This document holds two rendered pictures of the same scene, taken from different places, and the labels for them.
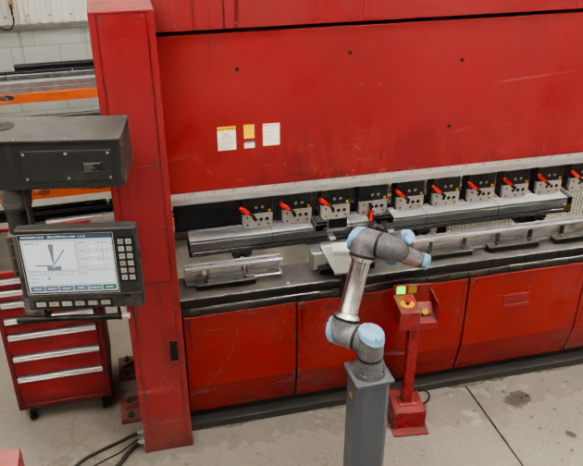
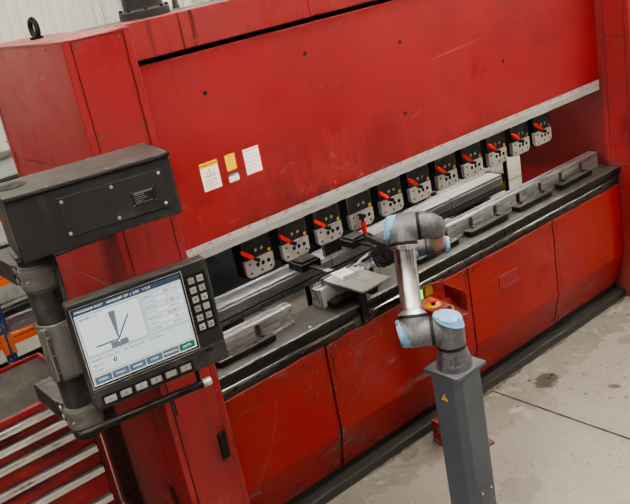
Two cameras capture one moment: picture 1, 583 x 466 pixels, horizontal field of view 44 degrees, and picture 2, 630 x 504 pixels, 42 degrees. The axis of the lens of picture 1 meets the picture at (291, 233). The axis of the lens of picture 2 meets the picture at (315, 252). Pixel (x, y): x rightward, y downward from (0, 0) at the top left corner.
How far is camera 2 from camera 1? 1.26 m
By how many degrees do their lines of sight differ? 22
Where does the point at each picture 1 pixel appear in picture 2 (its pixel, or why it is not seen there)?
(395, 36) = (339, 28)
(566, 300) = (546, 266)
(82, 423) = not seen: outside the picture
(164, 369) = (218, 473)
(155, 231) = not seen: hidden behind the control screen
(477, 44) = (407, 24)
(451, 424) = (507, 426)
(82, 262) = (152, 322)
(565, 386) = (576, 353)
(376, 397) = (473, 386)
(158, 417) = not seen: outside the picture
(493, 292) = (489, 277)
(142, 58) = (128, 86)
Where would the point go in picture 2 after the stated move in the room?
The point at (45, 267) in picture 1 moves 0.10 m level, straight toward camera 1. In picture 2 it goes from (109, 344) to (128, 351)
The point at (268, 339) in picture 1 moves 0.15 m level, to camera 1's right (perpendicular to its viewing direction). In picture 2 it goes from (307, 402) to (336, 390)
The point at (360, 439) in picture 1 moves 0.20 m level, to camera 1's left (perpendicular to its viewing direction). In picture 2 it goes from (470, 445) to (429, 464)
